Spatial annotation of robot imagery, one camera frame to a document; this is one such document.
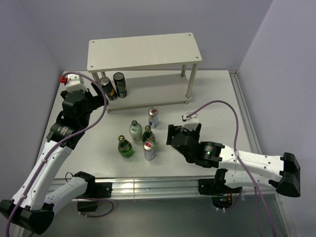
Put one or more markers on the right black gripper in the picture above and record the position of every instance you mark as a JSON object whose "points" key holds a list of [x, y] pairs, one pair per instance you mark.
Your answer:
{"points": [[172, 129]]}

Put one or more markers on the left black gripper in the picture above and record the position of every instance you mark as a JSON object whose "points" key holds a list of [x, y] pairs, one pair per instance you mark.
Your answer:
{"points": [[98, 100]]}

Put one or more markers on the silver blue can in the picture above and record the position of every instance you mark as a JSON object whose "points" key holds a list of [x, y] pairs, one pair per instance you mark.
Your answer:
{"points": [[153, 117]]}

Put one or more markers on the green bottle red label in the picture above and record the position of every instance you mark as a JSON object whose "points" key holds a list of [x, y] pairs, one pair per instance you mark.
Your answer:
{"points": [[148, 135]]}

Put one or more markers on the silver can red tab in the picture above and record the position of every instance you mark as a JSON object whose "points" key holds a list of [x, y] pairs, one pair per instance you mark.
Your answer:
{"points": [[149, 150]]}

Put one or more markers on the clear glass bottle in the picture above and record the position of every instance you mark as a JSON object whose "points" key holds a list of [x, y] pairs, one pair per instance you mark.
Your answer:
{"points": [[136, 131]]}

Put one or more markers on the green bottle yellow label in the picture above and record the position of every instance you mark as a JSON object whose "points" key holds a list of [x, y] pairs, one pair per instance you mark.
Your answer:
{"points": [[124, 147]]}

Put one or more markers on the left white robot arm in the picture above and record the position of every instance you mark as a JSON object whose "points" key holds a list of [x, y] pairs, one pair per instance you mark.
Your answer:
{"points": [[33, 207]]}

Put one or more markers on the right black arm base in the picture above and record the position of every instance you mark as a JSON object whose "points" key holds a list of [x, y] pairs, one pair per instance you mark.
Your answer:
{"points": [[223, 198]]}

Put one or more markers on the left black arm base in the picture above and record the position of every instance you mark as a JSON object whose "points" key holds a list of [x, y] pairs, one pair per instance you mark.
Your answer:
{"points": [[100, 190]]}

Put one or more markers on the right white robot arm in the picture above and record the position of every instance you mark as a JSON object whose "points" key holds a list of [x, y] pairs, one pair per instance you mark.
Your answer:
{"points": [[236, 169]]}

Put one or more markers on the beige two-tier shelf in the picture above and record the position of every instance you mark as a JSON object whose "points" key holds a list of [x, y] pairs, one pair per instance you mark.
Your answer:
{"points": [[159, 69]]}

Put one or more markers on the black yellow can left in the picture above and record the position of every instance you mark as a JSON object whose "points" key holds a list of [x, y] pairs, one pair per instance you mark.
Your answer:
{"points": [[108, 88]]}

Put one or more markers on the black green can right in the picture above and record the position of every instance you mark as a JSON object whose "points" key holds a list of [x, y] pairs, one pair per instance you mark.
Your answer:
{"points": [[120, 84]]}

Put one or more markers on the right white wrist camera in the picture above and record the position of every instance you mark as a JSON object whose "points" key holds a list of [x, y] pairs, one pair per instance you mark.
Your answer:
{"points": [[190, 122]]}

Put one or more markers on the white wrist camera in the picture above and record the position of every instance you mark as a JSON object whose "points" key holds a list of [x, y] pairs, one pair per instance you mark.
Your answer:
{"points": [[73, 82], [190, 122]]}

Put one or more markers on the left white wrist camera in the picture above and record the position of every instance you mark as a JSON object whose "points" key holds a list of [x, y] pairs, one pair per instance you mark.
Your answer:
{"points": [[73, 82]]}

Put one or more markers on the aluminium side rail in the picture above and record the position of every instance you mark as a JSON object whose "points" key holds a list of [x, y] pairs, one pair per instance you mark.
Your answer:
{"points": [[246, 118]]}

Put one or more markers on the aluminium front rail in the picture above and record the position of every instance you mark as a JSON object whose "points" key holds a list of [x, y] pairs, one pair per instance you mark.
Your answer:
{"points": [[153, 188]]}

